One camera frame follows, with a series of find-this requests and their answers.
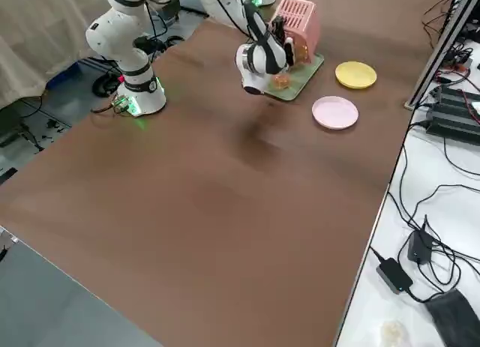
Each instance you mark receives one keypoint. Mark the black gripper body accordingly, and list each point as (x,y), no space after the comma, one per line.
(277,30)

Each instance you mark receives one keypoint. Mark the white round plate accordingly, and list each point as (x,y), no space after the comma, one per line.
(335,112)

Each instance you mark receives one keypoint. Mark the black power brick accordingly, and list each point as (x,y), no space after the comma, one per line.
(393,274)

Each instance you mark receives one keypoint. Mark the blue crate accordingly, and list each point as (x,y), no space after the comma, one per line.
(63,75)

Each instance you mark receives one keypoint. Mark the black power supply unit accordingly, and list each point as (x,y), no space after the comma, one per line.
(453,127)
(457,99)

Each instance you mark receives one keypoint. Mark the black plug adapter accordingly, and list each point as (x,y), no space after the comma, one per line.
(420,246)

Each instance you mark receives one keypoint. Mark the yellow round plate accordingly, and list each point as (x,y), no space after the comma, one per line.
(356,75)

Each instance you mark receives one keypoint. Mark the small pink slotted basket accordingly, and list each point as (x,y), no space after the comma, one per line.
(311,32)

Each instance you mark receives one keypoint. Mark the green rectangular tray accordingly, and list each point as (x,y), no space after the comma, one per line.
(296,92)

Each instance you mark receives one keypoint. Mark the black fabric pouch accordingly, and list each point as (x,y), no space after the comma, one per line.
(453,317)

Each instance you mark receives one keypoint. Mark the white desk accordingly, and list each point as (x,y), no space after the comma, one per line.
(461,227)

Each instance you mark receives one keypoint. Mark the aluminium frame post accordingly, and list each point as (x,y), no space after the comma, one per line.
(438,43)

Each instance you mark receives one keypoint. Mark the beige curtain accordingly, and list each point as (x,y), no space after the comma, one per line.
(37,43)

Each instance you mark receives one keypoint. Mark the pale round snack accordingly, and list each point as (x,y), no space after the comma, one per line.
(393,332)

